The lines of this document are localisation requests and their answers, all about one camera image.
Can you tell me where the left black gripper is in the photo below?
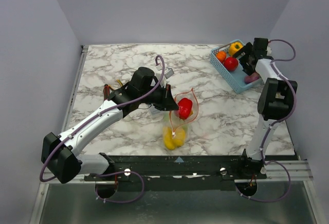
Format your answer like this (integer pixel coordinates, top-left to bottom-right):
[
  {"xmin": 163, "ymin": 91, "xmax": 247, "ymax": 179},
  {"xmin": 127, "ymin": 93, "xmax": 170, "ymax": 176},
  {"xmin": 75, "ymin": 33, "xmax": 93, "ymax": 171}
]
[{"xmin": 139, "ymin": 83, "xmax": 179, "ymax": 111}]

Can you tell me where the red toy bell pepper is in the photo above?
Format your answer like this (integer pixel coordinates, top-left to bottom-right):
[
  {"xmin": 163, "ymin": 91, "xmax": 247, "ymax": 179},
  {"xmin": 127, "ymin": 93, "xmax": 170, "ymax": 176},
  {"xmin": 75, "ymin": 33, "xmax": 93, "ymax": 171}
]
[{"xmin": 178, "ymin": 98, "xmax": 193, "ymax": 120}]

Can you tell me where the red toy apple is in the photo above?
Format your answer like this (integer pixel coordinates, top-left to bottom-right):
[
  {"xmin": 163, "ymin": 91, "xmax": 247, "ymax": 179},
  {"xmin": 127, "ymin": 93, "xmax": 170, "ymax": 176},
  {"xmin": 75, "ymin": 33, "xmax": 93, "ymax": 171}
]
[{"xmin": 223, "ymin": 57, "xmax": 239, "ymax": 72}]

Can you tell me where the blue plastic basket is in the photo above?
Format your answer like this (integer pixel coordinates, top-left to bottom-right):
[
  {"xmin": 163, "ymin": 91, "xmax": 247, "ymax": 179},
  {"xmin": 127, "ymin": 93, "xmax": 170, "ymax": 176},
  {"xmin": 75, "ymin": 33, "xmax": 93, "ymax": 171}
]
[{"xmin": 210, "ymin": 40, "xmax": 263, "ymax": 94}]

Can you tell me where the clear zip top bag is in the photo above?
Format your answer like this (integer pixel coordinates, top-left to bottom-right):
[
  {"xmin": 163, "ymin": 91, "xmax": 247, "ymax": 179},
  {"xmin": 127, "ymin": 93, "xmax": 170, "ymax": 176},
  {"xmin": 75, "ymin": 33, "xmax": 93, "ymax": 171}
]
[{"xmin": 162, "ymin": 88, "xmax": 199, "ymax": 150}]

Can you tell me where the yellow toy lemon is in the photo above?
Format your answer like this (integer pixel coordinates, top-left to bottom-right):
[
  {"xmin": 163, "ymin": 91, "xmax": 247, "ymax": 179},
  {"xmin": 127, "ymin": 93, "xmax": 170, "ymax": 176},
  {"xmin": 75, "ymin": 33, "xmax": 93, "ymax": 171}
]
[{"xmin": 173, "ymin": 127, "xmax": 186, "ymax": 147}]

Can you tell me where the yellow toy corn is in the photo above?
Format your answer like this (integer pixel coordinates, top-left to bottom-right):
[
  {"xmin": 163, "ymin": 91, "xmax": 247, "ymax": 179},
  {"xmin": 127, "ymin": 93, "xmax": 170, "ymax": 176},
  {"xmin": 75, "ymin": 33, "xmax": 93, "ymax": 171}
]
[{"xmin": 162, "ymin": 126, "xmax": 175, "ymax": 150}]

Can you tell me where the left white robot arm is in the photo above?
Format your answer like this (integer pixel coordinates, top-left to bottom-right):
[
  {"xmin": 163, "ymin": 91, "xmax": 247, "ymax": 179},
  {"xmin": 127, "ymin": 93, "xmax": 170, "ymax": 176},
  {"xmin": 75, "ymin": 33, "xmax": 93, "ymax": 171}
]
[{"xmin": 41, "ymin": 67, "xmax": 178, "ymax": 183}]

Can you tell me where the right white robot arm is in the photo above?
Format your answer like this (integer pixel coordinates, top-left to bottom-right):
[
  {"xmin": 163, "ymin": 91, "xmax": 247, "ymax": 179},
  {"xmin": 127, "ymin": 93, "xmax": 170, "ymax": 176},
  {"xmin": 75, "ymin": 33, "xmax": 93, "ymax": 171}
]
[{"xmin": 233, "ymin": 38, "xmax": 298, "ymax": 179}]

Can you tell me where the yellow toy bell pepper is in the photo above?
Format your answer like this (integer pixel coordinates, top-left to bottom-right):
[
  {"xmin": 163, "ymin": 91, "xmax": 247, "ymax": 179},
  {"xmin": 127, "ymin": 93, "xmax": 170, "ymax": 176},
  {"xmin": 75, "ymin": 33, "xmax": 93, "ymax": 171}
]
[{"xmin": 228, "ymin": 42, "xmax": 244, "ymax": 57}]

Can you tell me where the pink toy onion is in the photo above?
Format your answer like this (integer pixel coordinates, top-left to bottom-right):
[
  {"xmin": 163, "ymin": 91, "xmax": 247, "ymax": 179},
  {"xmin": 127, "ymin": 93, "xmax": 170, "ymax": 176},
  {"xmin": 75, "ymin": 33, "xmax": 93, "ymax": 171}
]
[{"xmin": 244, "ymin": 72, "xmax": 260, "ymax": 84}]

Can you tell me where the orange toy pumpkin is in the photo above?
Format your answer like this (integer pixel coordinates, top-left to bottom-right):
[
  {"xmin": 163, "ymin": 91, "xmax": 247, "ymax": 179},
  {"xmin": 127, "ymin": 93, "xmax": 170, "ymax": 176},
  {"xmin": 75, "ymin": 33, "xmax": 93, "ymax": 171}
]
[{"xmin": 216, "ymin": 51, "xmax": 227, "ymax": 64}]

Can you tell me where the red black utility knife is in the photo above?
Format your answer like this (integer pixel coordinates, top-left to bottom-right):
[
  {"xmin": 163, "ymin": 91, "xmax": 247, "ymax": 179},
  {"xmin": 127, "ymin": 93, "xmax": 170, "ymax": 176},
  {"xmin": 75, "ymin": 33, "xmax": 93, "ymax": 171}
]
[{"xmin": 103, "ymin": 84, "xmax": 111, "ymax": 101}]

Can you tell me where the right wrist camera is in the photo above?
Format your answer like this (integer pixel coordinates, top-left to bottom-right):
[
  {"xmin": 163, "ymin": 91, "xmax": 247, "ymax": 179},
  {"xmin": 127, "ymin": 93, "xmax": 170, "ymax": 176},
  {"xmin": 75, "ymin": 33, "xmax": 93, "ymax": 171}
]
[{"xmin": 267, "ymin": 40, "xmax": 272, "ymax": 56}]

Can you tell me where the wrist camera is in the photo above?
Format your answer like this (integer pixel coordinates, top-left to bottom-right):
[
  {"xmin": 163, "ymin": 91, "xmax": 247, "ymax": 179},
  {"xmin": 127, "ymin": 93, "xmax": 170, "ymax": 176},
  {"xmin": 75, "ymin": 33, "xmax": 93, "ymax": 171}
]
[
  {"xmin": 155, "ymin": 65, "xmax": 174, "ymax": 86},
  {"xmin": 267, "ymin": 40, "xmax": 272, "ymax": 56}
]

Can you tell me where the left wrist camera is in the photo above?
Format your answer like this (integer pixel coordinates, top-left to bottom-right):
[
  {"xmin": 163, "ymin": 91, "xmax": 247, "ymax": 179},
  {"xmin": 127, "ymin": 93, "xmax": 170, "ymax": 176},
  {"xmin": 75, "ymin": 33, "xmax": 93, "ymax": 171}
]
[{"xmin": 155, "ymin": 65, "xmax": 174, "ymax": 86}]

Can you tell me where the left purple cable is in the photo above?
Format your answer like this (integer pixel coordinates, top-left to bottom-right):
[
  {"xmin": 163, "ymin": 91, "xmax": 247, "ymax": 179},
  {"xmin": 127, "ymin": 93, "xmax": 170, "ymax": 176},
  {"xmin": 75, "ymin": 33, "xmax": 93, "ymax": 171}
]
[{"xmin": 39, "ymin": 54, "xmax": 166, "ymax": 182}]

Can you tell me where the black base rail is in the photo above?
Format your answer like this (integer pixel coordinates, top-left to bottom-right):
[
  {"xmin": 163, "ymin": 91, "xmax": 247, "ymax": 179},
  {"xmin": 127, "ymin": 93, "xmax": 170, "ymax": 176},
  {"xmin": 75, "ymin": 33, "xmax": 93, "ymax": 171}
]
[{"xmin": 84, "ymin": 155, "xmax": 266, "ymax": 191}]

